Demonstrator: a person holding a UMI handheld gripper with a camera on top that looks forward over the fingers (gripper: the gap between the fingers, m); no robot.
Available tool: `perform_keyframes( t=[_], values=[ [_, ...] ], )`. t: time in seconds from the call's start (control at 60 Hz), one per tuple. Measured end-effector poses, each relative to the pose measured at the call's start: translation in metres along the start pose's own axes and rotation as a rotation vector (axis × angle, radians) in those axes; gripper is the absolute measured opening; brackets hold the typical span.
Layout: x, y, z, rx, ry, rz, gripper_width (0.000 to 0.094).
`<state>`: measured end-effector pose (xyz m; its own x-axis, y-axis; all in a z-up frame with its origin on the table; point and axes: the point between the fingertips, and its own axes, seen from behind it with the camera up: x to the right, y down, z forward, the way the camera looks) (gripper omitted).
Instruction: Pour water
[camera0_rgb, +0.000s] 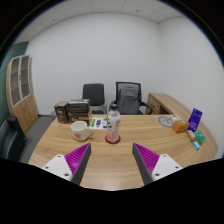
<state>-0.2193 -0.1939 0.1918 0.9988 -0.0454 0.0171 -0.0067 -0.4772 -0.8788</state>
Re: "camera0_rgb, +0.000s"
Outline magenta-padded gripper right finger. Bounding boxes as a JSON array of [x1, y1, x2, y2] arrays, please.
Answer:
[[131, 142, 184, 186]]

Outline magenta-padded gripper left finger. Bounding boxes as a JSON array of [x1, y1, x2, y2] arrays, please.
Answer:
[[40, 142, 92, 185]]

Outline clear drink bottle black cap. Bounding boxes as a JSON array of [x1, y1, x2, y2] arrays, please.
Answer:
[[106, 103, 122, 143]]

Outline light blue small box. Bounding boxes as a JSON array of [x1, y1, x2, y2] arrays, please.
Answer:
[[192, 140, 202, 151]]

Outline tan small box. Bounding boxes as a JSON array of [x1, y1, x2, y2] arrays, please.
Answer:
[[185, 129, 198, 143]]

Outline white mug with orange print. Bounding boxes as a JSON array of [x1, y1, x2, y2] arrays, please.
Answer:
[[70, 120, 94, 142]]

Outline orange cardboard box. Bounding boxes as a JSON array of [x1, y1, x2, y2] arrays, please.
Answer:
[[171, 119, 190, 134]]

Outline green small box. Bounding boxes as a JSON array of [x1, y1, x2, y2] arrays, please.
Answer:
[[193, 129, 207, 145]]

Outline tall dark brown box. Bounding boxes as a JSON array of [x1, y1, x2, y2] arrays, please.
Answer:
[[53, 100, 70, 125]]

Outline flat brown printed box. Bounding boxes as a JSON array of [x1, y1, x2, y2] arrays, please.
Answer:
[[68, 109, 93, 125]]

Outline black leather armchair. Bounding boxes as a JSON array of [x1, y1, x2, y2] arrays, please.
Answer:
[[0, 115, 28, 162]]

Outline purple standing box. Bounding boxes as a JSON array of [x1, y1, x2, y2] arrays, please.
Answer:
[[187, 107, 203, 133]]

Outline white green printed leaflet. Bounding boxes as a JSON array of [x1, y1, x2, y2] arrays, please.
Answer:
[[88, 116, 109, 130]]

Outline black mesh office chair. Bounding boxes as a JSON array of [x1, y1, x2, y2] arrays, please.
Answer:
[[109, 81, 154, 116]]

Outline flat dark printed box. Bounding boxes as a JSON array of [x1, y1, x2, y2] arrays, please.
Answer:
[[67, 98, 91, 114]]

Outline wooden side desk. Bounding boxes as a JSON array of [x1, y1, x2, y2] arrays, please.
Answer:
[[146, 92, 188, 118]]

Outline wooden cabinet with glass doors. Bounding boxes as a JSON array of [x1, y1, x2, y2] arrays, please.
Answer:
[[5, 54, 39, 133]]

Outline grey backpack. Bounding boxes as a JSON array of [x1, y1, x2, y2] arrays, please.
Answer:
[[118, 85, 141, 115]]

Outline dark padded office chair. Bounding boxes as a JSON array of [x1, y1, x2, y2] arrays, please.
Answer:
[[81, 83, 108, 114]]

